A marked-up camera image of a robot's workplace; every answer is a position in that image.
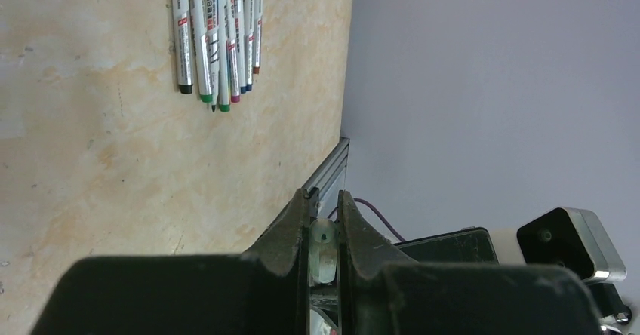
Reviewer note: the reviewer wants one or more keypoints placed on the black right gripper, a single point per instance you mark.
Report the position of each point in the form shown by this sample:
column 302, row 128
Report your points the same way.
column 469, row 245

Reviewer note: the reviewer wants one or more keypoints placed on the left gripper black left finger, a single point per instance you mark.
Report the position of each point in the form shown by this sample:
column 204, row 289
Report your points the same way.
column 262, row 290

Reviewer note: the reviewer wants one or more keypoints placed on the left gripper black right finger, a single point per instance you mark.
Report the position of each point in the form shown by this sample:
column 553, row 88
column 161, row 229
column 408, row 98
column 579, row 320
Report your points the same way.
column 384, row 291

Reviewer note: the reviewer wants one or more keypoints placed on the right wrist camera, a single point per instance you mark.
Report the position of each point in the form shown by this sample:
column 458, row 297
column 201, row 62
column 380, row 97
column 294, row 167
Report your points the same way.
column 569, row 237

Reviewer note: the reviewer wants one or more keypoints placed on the aluminium frame rail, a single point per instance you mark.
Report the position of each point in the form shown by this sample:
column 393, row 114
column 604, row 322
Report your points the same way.
column 327, row 173

